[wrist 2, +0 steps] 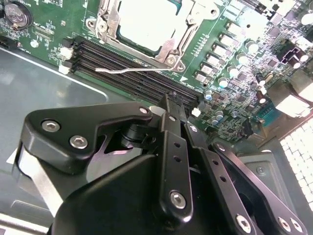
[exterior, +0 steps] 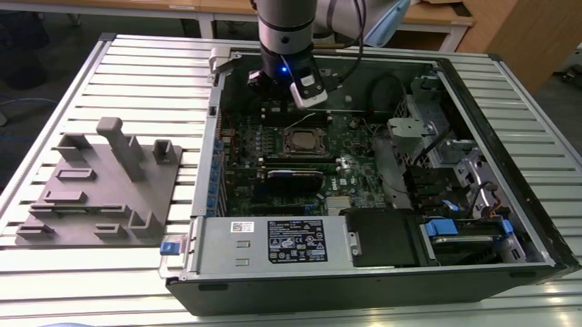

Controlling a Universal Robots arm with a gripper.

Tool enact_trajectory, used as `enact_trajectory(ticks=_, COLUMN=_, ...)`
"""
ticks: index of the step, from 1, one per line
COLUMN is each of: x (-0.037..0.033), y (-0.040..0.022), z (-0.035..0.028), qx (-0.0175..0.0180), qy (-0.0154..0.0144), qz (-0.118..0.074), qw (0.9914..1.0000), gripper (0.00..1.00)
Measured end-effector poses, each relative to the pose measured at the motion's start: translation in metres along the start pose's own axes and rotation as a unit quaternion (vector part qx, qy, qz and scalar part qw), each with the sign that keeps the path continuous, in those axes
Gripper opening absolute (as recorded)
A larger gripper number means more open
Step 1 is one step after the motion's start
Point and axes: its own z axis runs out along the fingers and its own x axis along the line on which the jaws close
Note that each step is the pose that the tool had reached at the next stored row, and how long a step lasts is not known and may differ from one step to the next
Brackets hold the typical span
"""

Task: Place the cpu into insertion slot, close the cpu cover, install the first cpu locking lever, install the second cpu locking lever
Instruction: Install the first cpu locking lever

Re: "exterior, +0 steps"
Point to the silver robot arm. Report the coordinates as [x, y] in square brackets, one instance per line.
[284, 30]

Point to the CPU socket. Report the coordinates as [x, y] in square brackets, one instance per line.
[291, 154]

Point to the black expansion slot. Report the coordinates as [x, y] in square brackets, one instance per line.
[276, 208]

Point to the black plastic drive cover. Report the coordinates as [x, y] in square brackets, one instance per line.
[382, 238]

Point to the green RAM stick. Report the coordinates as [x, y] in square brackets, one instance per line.
[300, 167]
[75, 211]

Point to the black graphics card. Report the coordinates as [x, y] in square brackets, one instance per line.
[295, 184]

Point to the silver metal drive cage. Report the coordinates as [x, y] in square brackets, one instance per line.
[408, 127]

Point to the wooden desk white legs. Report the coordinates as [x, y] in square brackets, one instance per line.
[431, 15]
[68, 3]

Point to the green motherboard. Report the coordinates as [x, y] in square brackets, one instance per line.
[359, 190]

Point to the silver chipset heatsink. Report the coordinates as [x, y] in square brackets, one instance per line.
[338, 201]

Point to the grey parts rack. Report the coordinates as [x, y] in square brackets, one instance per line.
[113, 204]

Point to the grey power supply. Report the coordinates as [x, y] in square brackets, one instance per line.
[217, 252]

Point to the wooden cabinet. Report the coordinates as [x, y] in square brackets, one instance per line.
[522, 34]

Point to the black office chair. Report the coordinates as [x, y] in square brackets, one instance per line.
[23, 51]

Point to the blue case latch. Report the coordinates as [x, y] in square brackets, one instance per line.
[169, 248]

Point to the hard disk in blue carrier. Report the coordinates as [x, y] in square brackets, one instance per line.
[438, 226]

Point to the black grey PC case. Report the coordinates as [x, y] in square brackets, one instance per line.
[318, 293]

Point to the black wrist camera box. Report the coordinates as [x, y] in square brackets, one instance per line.
[254, 80]

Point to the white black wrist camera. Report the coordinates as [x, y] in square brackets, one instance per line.
[308, 92]

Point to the black plastic bracket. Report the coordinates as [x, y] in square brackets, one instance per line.
[427, 187]

